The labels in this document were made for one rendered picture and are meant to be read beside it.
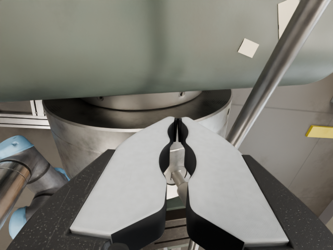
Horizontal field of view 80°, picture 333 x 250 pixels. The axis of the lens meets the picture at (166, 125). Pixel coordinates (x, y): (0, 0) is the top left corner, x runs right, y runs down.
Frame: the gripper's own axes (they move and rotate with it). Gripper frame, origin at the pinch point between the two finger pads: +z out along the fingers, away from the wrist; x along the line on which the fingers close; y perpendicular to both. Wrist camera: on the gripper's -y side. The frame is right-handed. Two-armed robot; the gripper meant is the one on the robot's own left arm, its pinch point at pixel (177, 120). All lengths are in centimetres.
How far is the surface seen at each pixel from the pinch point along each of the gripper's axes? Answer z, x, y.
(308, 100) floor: 164, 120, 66
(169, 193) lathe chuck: 8.8, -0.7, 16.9
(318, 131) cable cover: 167, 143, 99
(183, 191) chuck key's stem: 5.8, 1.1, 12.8
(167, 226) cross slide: 36, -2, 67
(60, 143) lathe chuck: 10.9, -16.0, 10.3
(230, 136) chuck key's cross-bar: 2.0, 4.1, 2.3
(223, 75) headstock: 8.8, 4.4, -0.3
